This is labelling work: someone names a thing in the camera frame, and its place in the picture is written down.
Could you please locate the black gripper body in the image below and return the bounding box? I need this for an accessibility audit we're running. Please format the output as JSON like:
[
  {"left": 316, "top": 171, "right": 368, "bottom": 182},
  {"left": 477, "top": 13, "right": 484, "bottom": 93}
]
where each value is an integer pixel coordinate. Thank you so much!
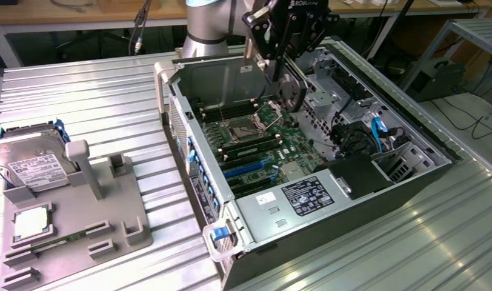
[{"left": 267, "top": 0, "right": 331, "bottom": 35}]

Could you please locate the black graphics card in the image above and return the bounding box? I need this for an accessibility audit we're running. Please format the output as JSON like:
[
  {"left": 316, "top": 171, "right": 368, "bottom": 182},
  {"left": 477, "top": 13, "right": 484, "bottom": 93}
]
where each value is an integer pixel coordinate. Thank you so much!
[{"left": 244, "top": 30, "right": 310, "bottom": 114}]

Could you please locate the metal socket cover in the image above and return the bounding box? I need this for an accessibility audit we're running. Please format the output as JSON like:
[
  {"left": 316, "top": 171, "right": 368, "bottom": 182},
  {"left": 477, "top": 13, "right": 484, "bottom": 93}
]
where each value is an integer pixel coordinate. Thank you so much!
[{"left": 252, "top": 101, "right": 287, "bottom": 131}]

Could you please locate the black RAM slot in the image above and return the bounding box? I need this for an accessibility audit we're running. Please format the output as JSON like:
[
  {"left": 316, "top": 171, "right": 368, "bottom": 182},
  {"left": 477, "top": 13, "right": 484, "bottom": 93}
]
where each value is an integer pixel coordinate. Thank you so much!
[
  {"left": 199, "top": 102, "right": 254, "bottom": 118},
  {"left": 203, "top": 108, "right": 259, "bottom": 124}
]

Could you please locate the perforated metal drive cage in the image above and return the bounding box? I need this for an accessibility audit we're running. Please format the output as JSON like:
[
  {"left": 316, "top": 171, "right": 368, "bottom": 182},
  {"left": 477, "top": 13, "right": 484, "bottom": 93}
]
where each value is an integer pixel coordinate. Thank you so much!
[{"left": 298, "top": 74, "right": 355, "bottom": 152}]

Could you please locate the CPU socket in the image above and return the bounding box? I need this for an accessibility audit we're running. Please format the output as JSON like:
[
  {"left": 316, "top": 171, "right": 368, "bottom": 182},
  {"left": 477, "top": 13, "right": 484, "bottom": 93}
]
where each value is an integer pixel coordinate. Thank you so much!
[{"left": 228, "top": 119, "right": 264, "bottom": 139}]

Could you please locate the black box on floor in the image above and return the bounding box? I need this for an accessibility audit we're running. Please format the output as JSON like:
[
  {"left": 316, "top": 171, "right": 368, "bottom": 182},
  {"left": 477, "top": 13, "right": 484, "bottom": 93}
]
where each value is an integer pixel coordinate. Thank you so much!
[{"left": 407, "top": 60, "right": 467, "bottom": 102}]

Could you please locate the green motherboard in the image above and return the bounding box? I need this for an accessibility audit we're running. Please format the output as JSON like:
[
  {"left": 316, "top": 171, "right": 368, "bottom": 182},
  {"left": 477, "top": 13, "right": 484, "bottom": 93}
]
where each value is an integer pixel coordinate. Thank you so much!
[{"left": 195, "top": 99, "right": 340, "bottom": 198}]

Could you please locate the installed black RAM stick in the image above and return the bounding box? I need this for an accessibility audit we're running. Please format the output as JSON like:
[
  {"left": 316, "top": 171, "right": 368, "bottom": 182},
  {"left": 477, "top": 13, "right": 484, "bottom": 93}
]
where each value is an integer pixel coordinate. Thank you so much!
[{"left": 216, "top": 137, "right": 283, "bottom": 161}]

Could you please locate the small metal slat table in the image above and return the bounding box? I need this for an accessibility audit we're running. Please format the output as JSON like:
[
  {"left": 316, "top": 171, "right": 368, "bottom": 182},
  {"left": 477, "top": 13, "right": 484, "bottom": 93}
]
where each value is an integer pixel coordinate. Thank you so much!
[{"left": 403, "top": 16, "right": 492, "bottom": 92}]

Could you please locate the black chair base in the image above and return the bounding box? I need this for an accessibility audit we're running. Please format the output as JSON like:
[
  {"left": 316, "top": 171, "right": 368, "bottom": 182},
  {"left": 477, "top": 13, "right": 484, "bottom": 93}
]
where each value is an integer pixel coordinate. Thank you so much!
[{"left": 54, "top": 28, "right": 147, "bottom": 59}]

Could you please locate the silver chipset heatsink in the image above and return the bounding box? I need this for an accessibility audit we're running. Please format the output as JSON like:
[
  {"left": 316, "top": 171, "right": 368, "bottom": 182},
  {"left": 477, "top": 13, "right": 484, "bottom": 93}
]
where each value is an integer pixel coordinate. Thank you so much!
[{"left": 280, "top": 162, "right": 308, "bottom": 179}]

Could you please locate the long wooden desk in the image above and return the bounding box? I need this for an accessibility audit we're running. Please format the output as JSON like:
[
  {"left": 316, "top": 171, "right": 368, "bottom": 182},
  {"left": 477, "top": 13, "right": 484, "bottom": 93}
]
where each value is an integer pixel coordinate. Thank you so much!
[{"left": 0, "top": 0, "right": 492, "bottom": 25}]

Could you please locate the metal disk bay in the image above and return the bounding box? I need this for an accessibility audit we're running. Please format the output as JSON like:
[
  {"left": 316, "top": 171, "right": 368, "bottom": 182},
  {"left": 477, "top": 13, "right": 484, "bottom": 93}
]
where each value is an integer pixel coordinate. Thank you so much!
[{"left": 371, "top": 142, "right": 437, "bottom": 183}]

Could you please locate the black plastic shroud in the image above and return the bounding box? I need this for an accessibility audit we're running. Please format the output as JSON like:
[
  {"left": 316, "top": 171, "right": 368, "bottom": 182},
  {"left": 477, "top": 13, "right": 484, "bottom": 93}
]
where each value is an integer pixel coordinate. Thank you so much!
[{"left": 312, "top": 154, "right": 395, "bottom": 201}]

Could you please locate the blue expansion card retainer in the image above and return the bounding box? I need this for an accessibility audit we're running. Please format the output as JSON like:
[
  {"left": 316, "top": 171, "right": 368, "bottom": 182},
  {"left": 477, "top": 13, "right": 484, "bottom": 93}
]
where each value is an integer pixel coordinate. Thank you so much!
[{"left": 187, "top": 136, "right": 222, "bottom": 215}]

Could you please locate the black expansion slot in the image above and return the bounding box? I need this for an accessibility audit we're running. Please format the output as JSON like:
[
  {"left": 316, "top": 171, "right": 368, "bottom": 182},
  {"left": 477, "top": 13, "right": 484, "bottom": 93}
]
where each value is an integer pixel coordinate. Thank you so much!
[{"left": 231, "top": 178, "right": 274, "bottom": 196}]

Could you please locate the blue plastic disk carrier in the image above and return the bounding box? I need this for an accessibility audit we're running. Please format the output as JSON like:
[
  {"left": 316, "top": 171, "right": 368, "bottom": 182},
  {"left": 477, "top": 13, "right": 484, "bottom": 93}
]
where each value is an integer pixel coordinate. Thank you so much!
[{"left": 0, "top": 117, "right": 74, "bottom": 144}]

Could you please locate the grey power supply unit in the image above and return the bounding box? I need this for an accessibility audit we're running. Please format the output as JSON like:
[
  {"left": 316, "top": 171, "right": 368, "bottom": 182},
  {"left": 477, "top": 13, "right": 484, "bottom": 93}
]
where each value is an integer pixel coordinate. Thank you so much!
[{"left": 234, "top": 169, "right": 355, "bottom": 247}]

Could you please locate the open black PC case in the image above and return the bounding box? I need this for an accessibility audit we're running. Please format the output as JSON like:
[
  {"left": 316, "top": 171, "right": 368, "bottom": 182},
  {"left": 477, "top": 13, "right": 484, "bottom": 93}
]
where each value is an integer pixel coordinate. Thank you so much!
[{"left": 155, "top": 42, "right": 464, "bottom": 290}]

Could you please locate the silver hard disk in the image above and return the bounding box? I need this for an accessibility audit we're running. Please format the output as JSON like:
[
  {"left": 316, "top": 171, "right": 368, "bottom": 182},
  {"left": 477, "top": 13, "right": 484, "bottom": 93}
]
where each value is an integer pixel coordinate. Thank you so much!
[{"left": 0, "top": 129, "right": 79, "bottom": 192}]

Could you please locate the grey parts rack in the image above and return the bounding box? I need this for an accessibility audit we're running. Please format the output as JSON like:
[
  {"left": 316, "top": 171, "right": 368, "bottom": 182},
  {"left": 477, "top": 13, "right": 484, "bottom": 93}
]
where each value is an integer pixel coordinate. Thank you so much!
[{"left": 0, "top": 139, "right": 155, "bottom": 291}]

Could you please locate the silver CPU chip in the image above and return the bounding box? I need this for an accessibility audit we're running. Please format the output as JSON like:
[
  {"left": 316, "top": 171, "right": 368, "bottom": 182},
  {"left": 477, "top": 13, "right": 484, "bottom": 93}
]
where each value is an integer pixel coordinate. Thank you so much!
[{"left": 14, "top": 209, "right": 52, "bottom": 239}]

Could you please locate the green RAM stick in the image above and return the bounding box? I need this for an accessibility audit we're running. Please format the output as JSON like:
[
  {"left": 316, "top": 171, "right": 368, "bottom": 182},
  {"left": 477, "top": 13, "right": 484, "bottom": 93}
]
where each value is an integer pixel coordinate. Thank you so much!
[{"left": 30, "top": 232, "right": 90, "bottom": 252}]

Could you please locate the beige case handle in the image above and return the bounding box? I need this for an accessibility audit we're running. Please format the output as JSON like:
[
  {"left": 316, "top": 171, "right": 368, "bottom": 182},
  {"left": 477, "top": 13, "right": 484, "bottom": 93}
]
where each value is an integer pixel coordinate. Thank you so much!
[{"left": 154, "top": 61, "right": 179, "bottom": 115}]

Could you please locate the thin cable with metal connector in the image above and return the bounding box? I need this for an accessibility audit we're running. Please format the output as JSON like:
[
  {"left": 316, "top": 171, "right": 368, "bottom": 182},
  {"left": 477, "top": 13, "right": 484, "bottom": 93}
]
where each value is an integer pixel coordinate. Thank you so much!
[{"left": 128, "top": 0, "right": 154, "bottom": 56}]

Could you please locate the black power wire bundle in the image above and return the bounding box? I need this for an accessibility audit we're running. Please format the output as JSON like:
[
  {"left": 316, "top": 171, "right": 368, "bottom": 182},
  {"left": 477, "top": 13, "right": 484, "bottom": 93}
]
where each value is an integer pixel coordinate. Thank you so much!
[{"left": 330, "top": 121, "right": 379, "bottom": 160}]

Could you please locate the blue SATA wire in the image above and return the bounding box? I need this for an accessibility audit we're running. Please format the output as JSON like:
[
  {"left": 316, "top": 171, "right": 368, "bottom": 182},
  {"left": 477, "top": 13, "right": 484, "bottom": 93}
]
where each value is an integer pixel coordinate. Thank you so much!
[{"left": 369, "top": 116, "right": 389, "bottom": 153}]

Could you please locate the thin grey coiled cable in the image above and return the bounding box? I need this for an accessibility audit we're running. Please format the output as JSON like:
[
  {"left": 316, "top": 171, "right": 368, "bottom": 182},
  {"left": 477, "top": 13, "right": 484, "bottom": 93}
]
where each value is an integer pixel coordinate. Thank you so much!
[{"left": 51, "top": 0, "right": 98, "bottom": 13}]

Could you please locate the black cable on white table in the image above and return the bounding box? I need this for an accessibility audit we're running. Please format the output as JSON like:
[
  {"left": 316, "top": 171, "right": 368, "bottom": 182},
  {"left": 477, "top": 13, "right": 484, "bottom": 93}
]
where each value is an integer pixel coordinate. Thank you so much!
[{"left": 431, "top": 99, "right": 492, "bottom": 141}]

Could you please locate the clear plastic case handle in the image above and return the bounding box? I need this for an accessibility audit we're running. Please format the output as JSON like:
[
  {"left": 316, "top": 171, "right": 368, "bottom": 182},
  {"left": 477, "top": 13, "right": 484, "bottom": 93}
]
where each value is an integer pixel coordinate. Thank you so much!
[{"left": 203, "top": 221, "right": 242, "bottom": 263}]

